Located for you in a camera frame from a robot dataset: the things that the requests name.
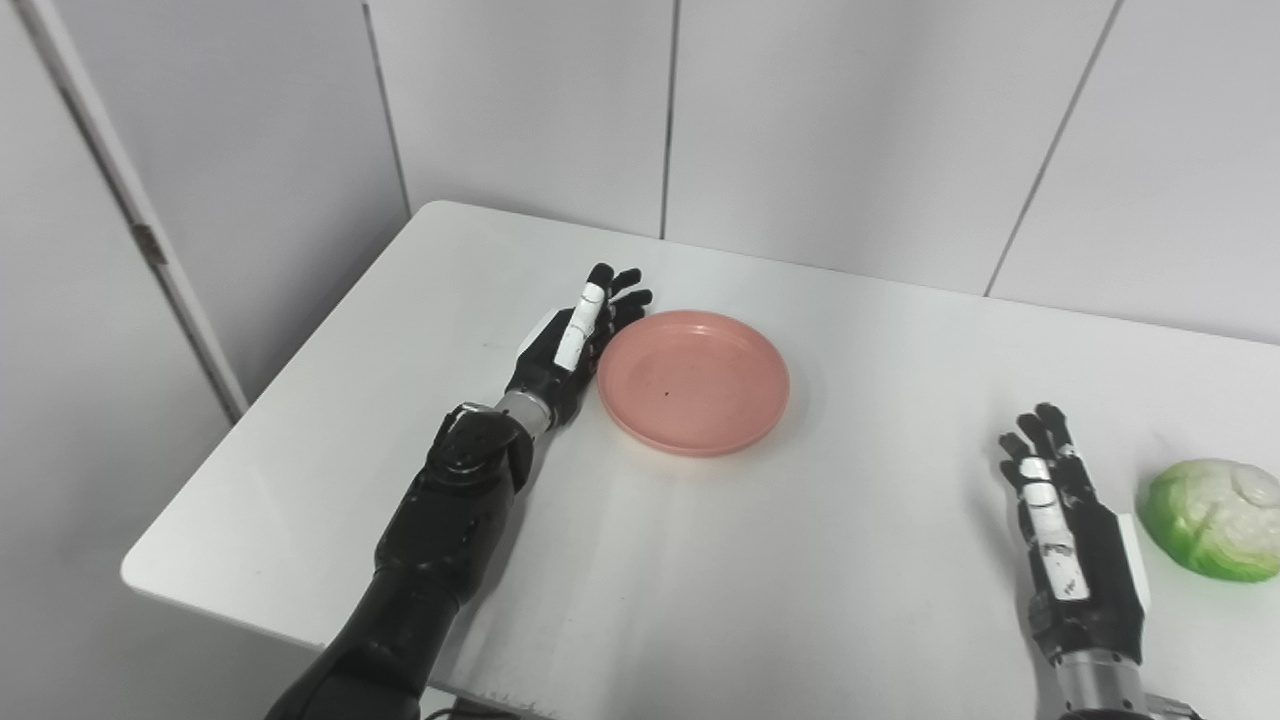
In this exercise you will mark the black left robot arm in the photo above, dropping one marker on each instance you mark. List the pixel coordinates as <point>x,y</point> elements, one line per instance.
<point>440,540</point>

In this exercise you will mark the green white toy cabbage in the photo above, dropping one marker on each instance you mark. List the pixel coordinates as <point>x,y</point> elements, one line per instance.
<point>1215,520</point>

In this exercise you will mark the pink round plate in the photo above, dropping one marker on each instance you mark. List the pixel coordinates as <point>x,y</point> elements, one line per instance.
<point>690,385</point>

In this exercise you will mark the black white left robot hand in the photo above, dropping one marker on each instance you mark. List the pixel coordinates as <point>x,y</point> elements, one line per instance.
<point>545,365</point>

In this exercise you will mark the white vertical frame post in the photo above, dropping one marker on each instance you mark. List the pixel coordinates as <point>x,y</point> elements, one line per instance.
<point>120,190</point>

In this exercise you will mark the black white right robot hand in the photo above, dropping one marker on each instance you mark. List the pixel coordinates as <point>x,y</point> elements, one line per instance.
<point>1100,580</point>

